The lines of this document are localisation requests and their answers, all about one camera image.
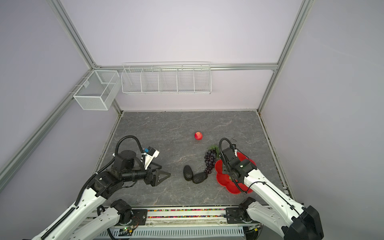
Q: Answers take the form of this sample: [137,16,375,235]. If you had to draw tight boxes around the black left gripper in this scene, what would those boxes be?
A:
[122,161,171,187]

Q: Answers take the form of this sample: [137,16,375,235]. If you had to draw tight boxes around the dark purple fake grapes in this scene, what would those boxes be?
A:
[204,146,219,175]

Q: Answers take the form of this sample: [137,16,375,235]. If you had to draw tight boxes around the dark fake avocado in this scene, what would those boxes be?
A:
[192,172,208,184]
[183,165,194,182]

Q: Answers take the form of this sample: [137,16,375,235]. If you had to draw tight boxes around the red fake apple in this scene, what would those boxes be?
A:
[195,132,203,141]

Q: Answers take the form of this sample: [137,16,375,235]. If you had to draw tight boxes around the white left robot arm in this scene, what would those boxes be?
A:
[34,135,171,240]

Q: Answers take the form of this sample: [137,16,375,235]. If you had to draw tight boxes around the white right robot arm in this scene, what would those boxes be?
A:
[219,138,324,240]

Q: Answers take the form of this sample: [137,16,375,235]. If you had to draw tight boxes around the red flower-shaped fruit bowl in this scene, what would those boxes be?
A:
[215,152,256,195]

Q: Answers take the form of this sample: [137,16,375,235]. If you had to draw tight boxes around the small white mesh basket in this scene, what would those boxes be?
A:
[74,70,122,111]

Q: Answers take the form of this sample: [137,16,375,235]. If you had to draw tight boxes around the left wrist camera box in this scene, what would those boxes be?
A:
[144,147,160,169]

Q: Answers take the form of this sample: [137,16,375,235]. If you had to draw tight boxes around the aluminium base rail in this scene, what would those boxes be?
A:
[93,206,263,240]

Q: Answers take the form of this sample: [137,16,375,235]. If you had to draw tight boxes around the long white wire basket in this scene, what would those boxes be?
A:
[121,62,212,95]

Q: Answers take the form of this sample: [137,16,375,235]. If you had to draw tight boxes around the aluminium frame corner post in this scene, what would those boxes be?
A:
[258,0,315,114]

